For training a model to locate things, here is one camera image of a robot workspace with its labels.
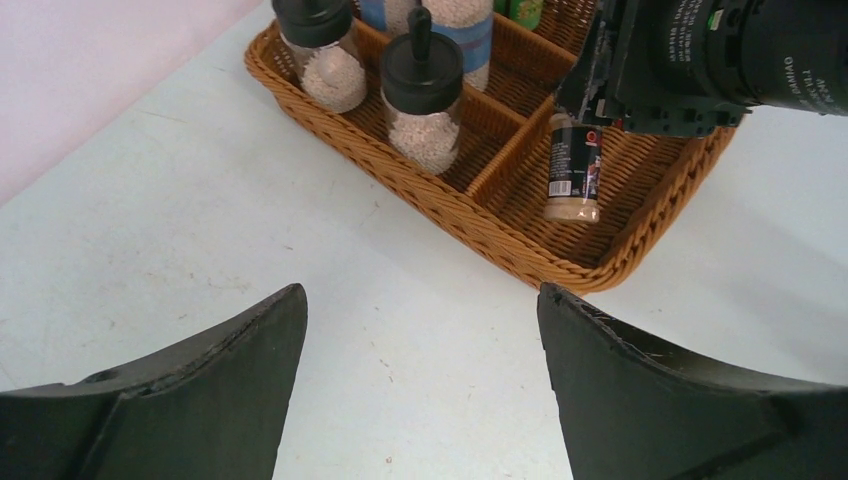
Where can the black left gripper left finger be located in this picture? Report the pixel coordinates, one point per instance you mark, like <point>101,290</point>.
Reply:
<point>212,406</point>

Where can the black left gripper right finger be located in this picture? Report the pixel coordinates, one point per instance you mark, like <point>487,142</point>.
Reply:
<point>633,405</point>

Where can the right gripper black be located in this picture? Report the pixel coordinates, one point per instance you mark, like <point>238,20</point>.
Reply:
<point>644,67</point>

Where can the yellow-cap sauce bottle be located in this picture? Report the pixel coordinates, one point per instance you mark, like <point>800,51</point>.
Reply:
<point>525,13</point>

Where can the black-lid spice jar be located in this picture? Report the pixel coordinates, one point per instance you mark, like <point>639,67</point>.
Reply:
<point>574,171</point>

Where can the blue-label silver-lid jar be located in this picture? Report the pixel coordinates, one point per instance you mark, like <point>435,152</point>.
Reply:
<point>387,16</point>
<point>469,23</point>

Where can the black-spout-lid jar white beads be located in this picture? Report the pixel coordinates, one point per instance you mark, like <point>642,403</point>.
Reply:
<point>422,80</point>

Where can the large black-lid jar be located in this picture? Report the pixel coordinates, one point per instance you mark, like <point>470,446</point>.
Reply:
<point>322,38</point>

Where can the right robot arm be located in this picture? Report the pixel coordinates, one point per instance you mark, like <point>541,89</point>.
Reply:
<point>786,54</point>

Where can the wicker divided basket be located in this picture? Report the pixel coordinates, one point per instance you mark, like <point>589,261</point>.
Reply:
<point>492,198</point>

